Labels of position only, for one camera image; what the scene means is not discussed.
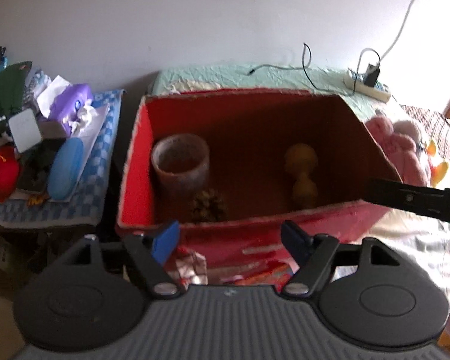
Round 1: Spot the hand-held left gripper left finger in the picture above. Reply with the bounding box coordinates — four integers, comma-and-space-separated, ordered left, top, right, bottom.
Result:
60, 220, 186, 301

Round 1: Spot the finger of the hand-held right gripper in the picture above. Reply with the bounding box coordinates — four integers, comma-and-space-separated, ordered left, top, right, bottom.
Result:
367, 178, 450, 227

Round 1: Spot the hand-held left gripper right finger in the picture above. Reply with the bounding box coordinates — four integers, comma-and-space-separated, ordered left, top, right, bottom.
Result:
280, 220, 406, 301

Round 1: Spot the patterned foil wrapper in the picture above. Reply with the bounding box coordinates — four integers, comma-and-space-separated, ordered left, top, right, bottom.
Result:
165, 249, 208, 286

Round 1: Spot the red printed packet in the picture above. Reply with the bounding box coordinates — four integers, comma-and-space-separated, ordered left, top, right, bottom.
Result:
225, 260, 295, 287

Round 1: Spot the brown pine cone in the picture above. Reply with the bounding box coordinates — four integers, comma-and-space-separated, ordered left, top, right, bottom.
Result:
190, 189, 227, 221

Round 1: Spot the clear packing tape roll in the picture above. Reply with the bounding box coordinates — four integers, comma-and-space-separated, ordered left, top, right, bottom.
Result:
151, 134, 211, 196

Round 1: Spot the red cardboard box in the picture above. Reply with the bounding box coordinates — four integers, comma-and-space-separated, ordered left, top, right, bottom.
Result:
115, 88, 404, 282

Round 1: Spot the dusty pink teddy bear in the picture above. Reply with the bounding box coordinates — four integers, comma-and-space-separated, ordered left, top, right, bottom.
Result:
382, 135, 432, 187

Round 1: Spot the yellow plush toy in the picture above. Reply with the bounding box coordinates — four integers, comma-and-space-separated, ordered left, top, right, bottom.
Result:
425, 139, 450, 188

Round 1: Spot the brown speckled blanket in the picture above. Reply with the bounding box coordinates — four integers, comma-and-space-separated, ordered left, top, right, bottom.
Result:
401, 104, 450, 192

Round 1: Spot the pale elephant plush toy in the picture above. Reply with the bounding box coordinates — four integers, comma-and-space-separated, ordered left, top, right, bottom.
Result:
392, 120, 426, 151

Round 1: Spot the pale pink plush toy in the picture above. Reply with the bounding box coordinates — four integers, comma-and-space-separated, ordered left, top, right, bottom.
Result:
365, 116, 396, 158

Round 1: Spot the blue checked cloth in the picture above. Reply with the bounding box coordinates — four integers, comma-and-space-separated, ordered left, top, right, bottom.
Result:
0, 89, 126, 229

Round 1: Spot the white power strip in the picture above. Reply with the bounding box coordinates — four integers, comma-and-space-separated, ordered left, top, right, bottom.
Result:
343, 68, 391, 103

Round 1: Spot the blue glasses case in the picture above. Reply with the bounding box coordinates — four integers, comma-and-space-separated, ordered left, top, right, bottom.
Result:
47, 137, 85, 200

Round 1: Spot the black charger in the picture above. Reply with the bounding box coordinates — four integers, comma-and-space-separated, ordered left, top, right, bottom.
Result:
364, 63, 381, 87

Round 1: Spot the brown cardboard box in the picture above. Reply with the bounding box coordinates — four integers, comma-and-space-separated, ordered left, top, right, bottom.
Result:
0, 232, 34, 289

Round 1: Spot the purple tissue pack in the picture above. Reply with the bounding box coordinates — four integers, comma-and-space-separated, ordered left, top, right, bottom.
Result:
47, 83, 94, 136

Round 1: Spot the small white box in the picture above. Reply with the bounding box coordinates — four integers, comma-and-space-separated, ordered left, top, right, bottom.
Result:
8, 109, 43, 154

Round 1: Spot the white tissue paper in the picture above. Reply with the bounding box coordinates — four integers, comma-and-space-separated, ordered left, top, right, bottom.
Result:
35, 75, 74, 115

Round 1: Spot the black cable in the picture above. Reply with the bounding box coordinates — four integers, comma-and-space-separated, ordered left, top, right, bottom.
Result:
247, 42, 381, 94

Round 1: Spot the white cable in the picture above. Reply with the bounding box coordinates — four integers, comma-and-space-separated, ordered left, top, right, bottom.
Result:
354, 0, 430, 83

